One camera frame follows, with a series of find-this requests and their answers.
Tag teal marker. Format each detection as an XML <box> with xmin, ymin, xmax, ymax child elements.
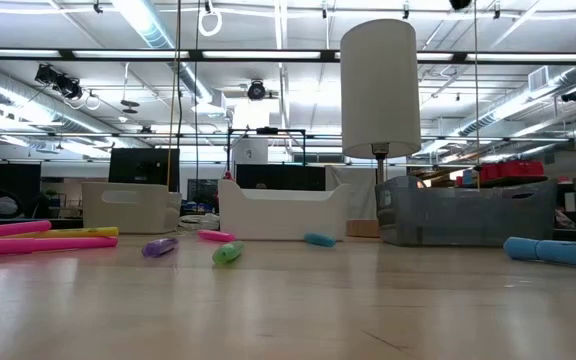
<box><xmin>303</xmin><ymin>232</ymin><xmax>337</xmax><ymax>248</ymax></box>

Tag short pink marker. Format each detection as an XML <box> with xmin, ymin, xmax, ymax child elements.
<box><xmin>197</xmin><ymin>229</ymin><xmax>237</xmax><ymax>244</ymax></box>

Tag green marker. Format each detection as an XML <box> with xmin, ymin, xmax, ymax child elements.
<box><xmin>211</xmin><ymin>240</ymin><xmax>245</xmax><ymax>265</ymax></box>

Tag purple marker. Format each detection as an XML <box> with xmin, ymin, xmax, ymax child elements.
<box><xmin>141</xmin><ymin>237</ymin><xmax>179</xmax><ymax>259</ymax></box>

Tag yellow highlighter marker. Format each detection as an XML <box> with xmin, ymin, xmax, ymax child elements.
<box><xmin>5</xmin><ymin>227</ymin><xmax>119</xmax><ymax>239</ymax></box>

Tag long pink marker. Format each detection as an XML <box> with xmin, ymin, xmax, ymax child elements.
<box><xmin>0</xmin><ymin>220</ymin><xmax>52</xmax><ymax>240</ymax></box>
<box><xmin>0</xmin><ymin>236</ymin><xmax>119</xmax><ymax>257</ymax></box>

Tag blue marker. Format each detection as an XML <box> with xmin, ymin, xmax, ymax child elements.
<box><xmin>502</xmin><ymin>236</ymin><xmax>576</xmax><ymax>271</ymax></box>

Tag wide black screen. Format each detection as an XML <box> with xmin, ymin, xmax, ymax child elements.
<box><xmin>235</xmin><ymin>163</ymin><xmax>327</xmax><ymax>192</ymax></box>

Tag white plastic bin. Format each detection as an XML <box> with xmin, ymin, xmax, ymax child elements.
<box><xmin>217</xmin><ymin>178</ymin><xmax>352</xmax><ymax>242</ymax></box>

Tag white numbered box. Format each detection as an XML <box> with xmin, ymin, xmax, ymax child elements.
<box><xmin>231</xmin><ymin>137</ymin><xmax>269</xmax><ymax>166</ymax></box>

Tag white hanging sheet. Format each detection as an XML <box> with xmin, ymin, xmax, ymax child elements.
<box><xmin>325</xmin><ymin>165</ymin><xmax>378</xmax><ymax>221</ymax></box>

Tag white shade table lamp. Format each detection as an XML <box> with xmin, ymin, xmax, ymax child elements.
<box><xmin>340</xmin><ymin>18</ymin><xmax>422</xmax><ymax>239</ymax></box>

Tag black monitor screen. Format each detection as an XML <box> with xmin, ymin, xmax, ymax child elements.
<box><xmin>108</xmin><ymin>147</ymin><xmax>181</xmax><ymax>193</ymax></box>

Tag light grey plastic bin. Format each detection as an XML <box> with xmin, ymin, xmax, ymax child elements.
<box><xmin>81</xmin><ymin>182</ymin><xmax>182</xmax><ymax>235</ymax></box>

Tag black overhead light beam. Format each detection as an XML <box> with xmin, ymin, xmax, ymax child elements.
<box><xmin>0</xmin><ymin>48</ymin><xmax>576</xmax><ymax>64</ymax></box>

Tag red storage boxes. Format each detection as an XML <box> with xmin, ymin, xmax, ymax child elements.
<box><xmin>477</xmin><ymin>160</ymin><xmax>545</xmax><ymax>182</ymax></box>

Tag black hanging cable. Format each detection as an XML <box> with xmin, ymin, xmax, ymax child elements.
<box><xmin>193</xmin><ymin>0</ymin><xmax>202</xmax><ymax>216</ymax></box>

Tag white cable loop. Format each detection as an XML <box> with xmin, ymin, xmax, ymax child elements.
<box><xmin>198</xmin><ymin>8</ymin><xmax>223</xmax><ymax>37</ymax></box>

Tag thin hanging cable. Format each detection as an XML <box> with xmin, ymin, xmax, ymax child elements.
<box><xmin>471</xmin><ymin>0</ymin><xmax>481</xmax><ymax>190</ymax></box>

